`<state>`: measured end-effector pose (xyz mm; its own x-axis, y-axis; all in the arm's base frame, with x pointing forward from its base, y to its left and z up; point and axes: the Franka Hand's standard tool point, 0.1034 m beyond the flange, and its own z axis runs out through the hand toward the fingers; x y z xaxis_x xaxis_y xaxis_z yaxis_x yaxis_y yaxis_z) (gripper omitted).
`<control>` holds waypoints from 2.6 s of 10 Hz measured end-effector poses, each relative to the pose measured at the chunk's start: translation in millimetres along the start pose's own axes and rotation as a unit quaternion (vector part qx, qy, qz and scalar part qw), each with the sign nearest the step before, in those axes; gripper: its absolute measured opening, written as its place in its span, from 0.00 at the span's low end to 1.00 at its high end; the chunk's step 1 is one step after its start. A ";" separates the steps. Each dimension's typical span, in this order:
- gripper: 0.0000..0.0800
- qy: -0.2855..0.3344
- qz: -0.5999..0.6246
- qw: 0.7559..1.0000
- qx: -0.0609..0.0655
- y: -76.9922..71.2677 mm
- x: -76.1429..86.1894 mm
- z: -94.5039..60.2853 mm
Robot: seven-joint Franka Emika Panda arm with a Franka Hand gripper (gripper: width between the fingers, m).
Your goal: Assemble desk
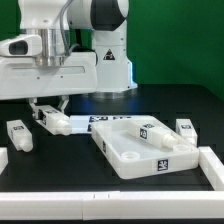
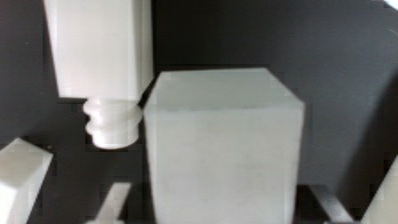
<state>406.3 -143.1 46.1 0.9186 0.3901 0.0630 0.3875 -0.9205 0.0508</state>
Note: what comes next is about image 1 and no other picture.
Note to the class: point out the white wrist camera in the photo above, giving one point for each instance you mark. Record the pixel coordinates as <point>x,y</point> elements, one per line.
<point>22,45</point>

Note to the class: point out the white desk top tray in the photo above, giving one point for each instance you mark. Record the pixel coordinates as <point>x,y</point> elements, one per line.
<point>133,158</point>

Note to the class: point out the white right border bar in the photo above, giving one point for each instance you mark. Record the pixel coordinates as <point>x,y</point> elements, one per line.
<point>212,167</point>

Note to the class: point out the white front border bar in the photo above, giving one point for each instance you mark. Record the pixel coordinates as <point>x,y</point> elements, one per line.
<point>112,205</point>

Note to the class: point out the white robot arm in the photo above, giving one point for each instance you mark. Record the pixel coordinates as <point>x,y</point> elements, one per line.
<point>67,47</point>

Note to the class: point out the white left border block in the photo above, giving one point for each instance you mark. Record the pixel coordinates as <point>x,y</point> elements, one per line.
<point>3,158</point>

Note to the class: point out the white marker sheet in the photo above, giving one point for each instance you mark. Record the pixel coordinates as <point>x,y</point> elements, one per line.
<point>81,124</point>

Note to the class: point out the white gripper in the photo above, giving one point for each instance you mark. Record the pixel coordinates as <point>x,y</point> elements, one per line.
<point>20,78</point>

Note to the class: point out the white border bar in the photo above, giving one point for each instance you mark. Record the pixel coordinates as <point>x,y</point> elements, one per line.
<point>212,167</point>
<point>112,205</point>

